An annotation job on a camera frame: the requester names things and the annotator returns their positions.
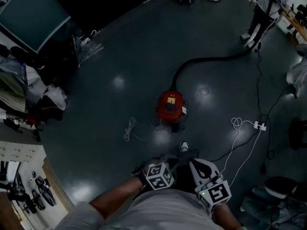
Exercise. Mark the wooden desk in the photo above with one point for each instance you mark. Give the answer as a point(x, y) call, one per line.
point(295, 20)

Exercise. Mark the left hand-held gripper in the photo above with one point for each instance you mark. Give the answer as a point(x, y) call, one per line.
point(159, 176)

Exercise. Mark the black round stool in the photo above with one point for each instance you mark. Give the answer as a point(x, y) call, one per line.
point(298, 133)

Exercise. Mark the person's black trousers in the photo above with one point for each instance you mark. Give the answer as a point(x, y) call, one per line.
point(187, 156)

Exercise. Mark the red vacuum cleaner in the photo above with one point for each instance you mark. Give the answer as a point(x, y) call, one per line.
point(170, 106)

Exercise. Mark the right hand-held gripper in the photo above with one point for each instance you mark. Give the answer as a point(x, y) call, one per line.
point(216, 193)

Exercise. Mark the black motorcycle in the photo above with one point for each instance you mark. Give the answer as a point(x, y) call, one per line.
point(44, 188)
point(21, 196)

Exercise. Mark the transparent umbrella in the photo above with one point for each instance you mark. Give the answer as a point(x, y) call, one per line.
point(87, 48)

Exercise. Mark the teal board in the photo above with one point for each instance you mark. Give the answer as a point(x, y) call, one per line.
point(31, 15)

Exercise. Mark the person's right forearm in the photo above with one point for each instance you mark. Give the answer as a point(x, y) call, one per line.
point(227, 218)

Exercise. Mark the person's grey shirt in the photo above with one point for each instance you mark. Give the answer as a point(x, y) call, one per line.
point(156, 212)

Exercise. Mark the white drawer cabinet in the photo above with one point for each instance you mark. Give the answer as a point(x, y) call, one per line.
point(19, 151)

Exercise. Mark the pile of clothes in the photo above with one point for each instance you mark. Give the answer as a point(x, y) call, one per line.
point(31, 97)

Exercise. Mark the white power strip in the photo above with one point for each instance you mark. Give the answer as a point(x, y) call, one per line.
point(260, 126)

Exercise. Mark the person's white shoe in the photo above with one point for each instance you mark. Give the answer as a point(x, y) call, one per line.
point(184, 146)

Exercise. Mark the white plastic bag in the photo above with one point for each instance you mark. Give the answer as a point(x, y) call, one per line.
point(298, 78)

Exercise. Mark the clear plastic wrapped bundle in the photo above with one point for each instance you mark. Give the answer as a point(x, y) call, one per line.
point(263, 207)

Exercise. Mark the person's left forearm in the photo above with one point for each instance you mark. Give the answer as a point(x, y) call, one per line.
point(115, 200)

